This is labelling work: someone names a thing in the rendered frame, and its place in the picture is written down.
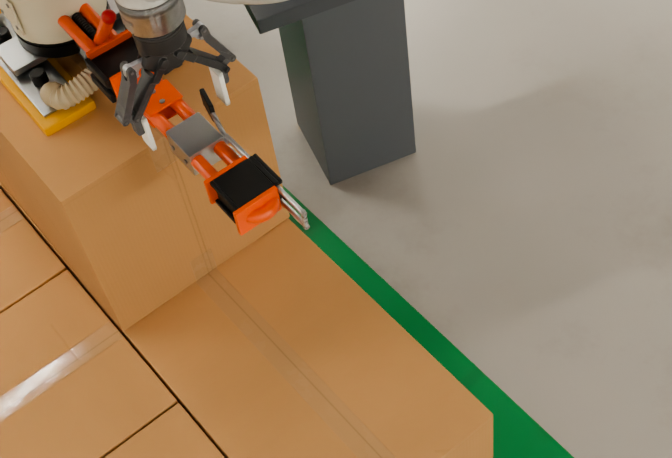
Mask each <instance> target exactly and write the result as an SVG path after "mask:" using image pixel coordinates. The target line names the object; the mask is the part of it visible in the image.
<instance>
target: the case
mask: <svg viewBox="0 0 672 458"><path fill-rule="evenodd" d="M55 59H56V60H57V61H58V62H59V63H60V64H61V65H62V66H63V67H64V69H65V70H66V71H67V72H68V73H69V74H70V75H71V76H72V77H77V75H78V74H81V71H84V69H85V68H87V66H86V63H85V61H84V60H83V58H82V57H81V56H80V55H79V54H78V53H77V54H75V55H71V56H67V57H61V58H55ZM182 64H183V65H182V66H180V67H178V68H175V69H173V70H172V71H171V72H170V73H168V74H166V75H164V74H163V76H162V79H163V80H165V79H167V80H168V81H169V82H170V83H171V84H172V85H173V86H174V87H175V88H176V89H177V90H178V91H179V92H180V93H181V94H182V96H183V97H182V99H183V100H184V101H185V102H186V103H187V104H188V105H189V106H190V107H191V108H192V109H193V110H194V111H195V112H196V113H197V112H199V113H200V114H201V115H202V116H203V117H204V118H205V119H206V120H207V121H208V122H209V123H210V124H211V125H212V126H213V127H214V128H215V129H216V130H217V131H218V132H219V130H218V128H217V126H216V124H215V122H213V121H212V119H211V117H210V116H209V114H208V112H207V110H206V108H205V106H204V105H203V102H202V98H201V95H200V91H199V90H200V89H201V88H204V89H205V91H206V93H207V95H208V97H209V99H210V100H211V102H212V104H213V106H214V109H215V113H216V115H217V117H218V119H219V120H220V122H221V124H222V126H223V128H224V130H225V132H226V133H228V134H229V135H230V136H231V137H232V138H233V139H234V140H235V141H236V142H237V143H238V144H239V145H240V146H241V147H242V148H243V149H244V150H245V151H246V152H247V153H248V154H249V155H250V156H253V154H255V153H256V154H257V155H258V156H259V157H260V158H261V159H262V160H263V161H264V162H265V163H266V164H267V165H268V166H269V167H270V168H271V169H272V170H273V171H274V172H275V173H276V174H277V175H278V176H279V177H280V172H279V168H278V164H277V160H276V155H275V151H274V147H273V142H272V138H271V134H270V129H269V125H268V121H267V117H266V112H265V108H264V104H263V99H262V95H261V91H260V86H259V82H258V78H257V77H256V76H255V75H254V74H253V73H252V72H251V71H249V70H248V69H247V68H246V67H245V66H244V65H243V64H242V63H240V62H239V61H238V60H237V59H236V60H235V61H234V62H229V63H228V66H229V67H230V71H229V72H228V76H229V82H228V83H227V84H226V88H227V92H228V96H229V100H230V105H228V106H226V105H225V104H224V103H223V102H222V101H221V100H220V99H219V98H218V97H217V95H216V92H215V88H214V84H213V81H212V77H211V73H210V70H209V67H208V66H205V65H202V64H199V63H196V62H194V63H192V62H189V61H186V60H185V61H184V62H183V63H182ZM89 96H90V97H91V98H92V99H93V100H94V102H95V104H96V108H95V109H94V110H92V111H91V112H89V113H87V114H86V115H84V116H82V117H80V118H79V119H77V120H75V121H74V122H72V123H70V124H69V125H67V126H65V127H64V128H62V129H60V130H59V131H57V132H55V133H53V134H52V135H50V136H46V135H45V134H44V133H43V131H42V130H41V129H40V128H39V127H38V125H37V124H36V123H35V122H34V121H33V119H32V118H31V117H30V116H29V115H28V114H27V112H26V111H25V110H24V109H23V108H22V106H21V105H20V104H19V103H18V102H17V100H16V99H15V98H14V97H13V96H12V95H11V93H10V92H9V91H8V90H7V89H6V87H5V86H4V85H3V84H2V83H1V81H0V182H1V183H2V185H3V186H4V187H5V188H6V190H7V191H8V192H9V193H10V194H11V196H12V197H13V198H14V199H15V201H16V202H17V203H18V204H19V205H20V207H21V208H22V209H23V210H24V212H25V213H26V214H27V215H28V216H29V218H30V219H31V220H32V221H33V223H34V224H35V225H36V226H37V227H38V229H39V230H40V231H41V232H42V234H43V235H44V236H45V237H46V238H47V240H48V241H49V242H50V243H51V245H52V246H53V247H54V248H55V249H56V251H57V252H58V253H59V254H60V256H61V257H62V258H63V259H64V260H65V262H66V263H67V264H68V265H69V267H70V268H71V269H72V270H73V271H74V273H75V274H76V275H77V276H78V278H79V279H80V280H81V281H82V282H83V284H84V285H85V286H86V287H87V289H88V290H89V291H90V292H91V293H92V295H93V296H94V297H95V298H96V300H97V301H98V302H99V303H100V304H101V306H102V307H103V308H104V309H105V311H106V312H107V313H108V314H109V315H110V317H111V318H112V319H113V320H114V322H115V323H116V324H117V325H118V326H119V328H120V329H121V330H122V331H125V330H126V329H128V328H129V327H131V326H132V325H134V324H135V323H137V322H138V321H139V320H141V319H142V318H144V317H145V316H147V315H148V314H150V313H151V312H153V311H154V310H155V309H157V308H158V307H160V306H161V305H163V304H164V303H166V302H167V301H168V300H170V299H171V298H173V297H174V296H176V295H177V294H179V293H180V292H182V291H183V290H184V289H186V288H187V287H189V286H190V285H192V284H193V283H195V282H196V281H197V280H199V279H200V278H202V277H203V276H205V275H206V274H208V273H209V272H211V271H212V270H213V269H215V268H216V267H218V266H219V265H221V264H222V263H224V262H225V261H226V260H228V259H229V258H231V257H232V256H234V255H235V254H237V253H238V252H240V251H241V250H242V249H244V248H245V247H247V246H248V245H250V244H251V243H253V242H254V241H255V240H257V239H258V238H260V237H261V236H263V235H264V234H266V233H267V232H269V231H270V230H271V229H273V228H274V227H276V226H277V225H279V224H280V223H282V222H283V221H284V220H286V219H287V218H289V216H290V215H289V212H288V211H287V210H286V209H285V208H284V207H283V206H282V205H281V206H282V209H281V210H280V211H278V212H277V213H276V214H275V215H274V216H273V217H272V218H271V219H270V220H268V221H266V222H263V223H260V224H259V225H257V226H256V227H254V228H253V229H251V230H250V231H248V232H247V233H245V234H244V235H242V236H241V235H240V234H239V233H238V229H237V226H236V224H235V223H234V222H233V221H232V220H231V219H230V218H229V217H228V216H227V214H226V213H225V212H224V211H223V210H222V209H221V208H220V207H219V206H218V205H217V204H216V203H214V204H213V205H212V204H211V203H210V201H209V198H208V195H207V192H206V188H205V185H204V181H205V179H204V178H203V177H202V176H201V175H200V173H199V174H198V175H196V176H195V175H194V174H193V173H192V172H191V171H190V170H189V169H188V168H187V167H186V166H185V164H184V163H183V162H182V161H181V160H180V159H179V158H178V157H177V156H176V155H175V154H174V153H173V152H172V150H171V147H170V144H169V141H168V139H167V138H166V137H165V136H164V135H163V134H162V133H161V132H160V131H159V130H158V129H157V128H156V127H155V128H153V127H152V126H151V125H150V124H149V123H148V124H149V127H150V129H151V132H152V135H153V138H154V141H155V144H156V146H157V149H156V150H155V151H153V150H152V149H151V148H150V147H149V146H148V145H147V144H146V143H145V142H144V140H143V138H142V135H141V136H139V135H138V134H137V133H136V132H135V131H134V130H133V128H132V125H131V123H129V125H128V126H123V125H122V124H121V123H120V122H119V121H118V120H117V119H116V117H115V116H114V114H115V109H116V103H117V101H116V102H115V103H112V102H111V101H110V100H109V99H108V98H107V96H106V95H105V94H104V93H103V92H102V91H101V90H100V89H99V88H98V90H97V91H94V93H93V94H90V95H89ZM219 133H220V132H219ZM280 178H281V177H280Z"/></svg>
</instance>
